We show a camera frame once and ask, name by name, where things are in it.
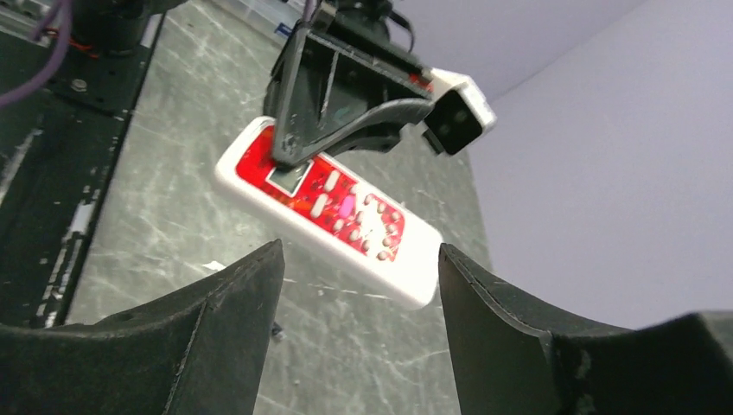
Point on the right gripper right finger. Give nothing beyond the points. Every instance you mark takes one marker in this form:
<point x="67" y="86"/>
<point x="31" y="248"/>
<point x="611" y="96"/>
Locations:
<point x="513" y="353"/>

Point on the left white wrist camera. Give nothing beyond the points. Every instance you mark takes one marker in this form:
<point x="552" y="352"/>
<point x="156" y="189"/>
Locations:
<point x="461" y="112"/>

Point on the red white remote control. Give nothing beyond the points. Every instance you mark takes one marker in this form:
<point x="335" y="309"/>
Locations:
<point x="335" y="215"/>

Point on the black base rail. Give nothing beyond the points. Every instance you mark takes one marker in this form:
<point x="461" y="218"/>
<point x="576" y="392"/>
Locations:
<point x="59" y="151"/>

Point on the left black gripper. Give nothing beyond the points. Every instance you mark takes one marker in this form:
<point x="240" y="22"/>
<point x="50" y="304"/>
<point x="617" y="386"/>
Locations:
<point x="316" y="108"/>

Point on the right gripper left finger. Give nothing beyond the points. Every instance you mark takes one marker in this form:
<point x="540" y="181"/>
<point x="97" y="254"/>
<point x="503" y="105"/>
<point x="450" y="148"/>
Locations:
<point x="198" y="350"/>

